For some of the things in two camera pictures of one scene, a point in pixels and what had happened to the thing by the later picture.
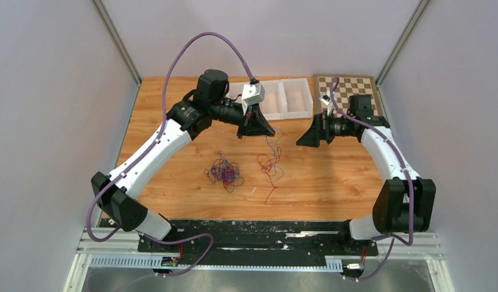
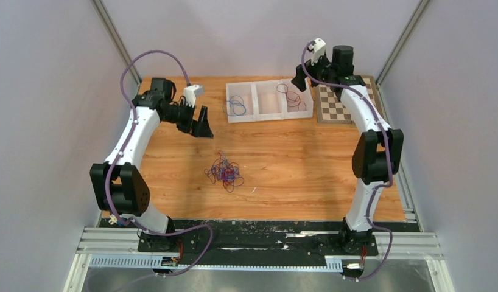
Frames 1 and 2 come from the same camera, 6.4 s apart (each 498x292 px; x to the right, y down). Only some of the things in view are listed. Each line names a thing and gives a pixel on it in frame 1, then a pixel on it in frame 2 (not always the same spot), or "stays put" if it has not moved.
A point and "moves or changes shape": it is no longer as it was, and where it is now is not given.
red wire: [266, 163] to [293, 99]
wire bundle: [222, 169] stays put
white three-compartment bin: [290, 98] stays put
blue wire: [271, 170] moves or changes shape
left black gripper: [253, 123] to [198, 129]
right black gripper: [319, 131] to [299, 79]
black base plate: [266, 238] stays put
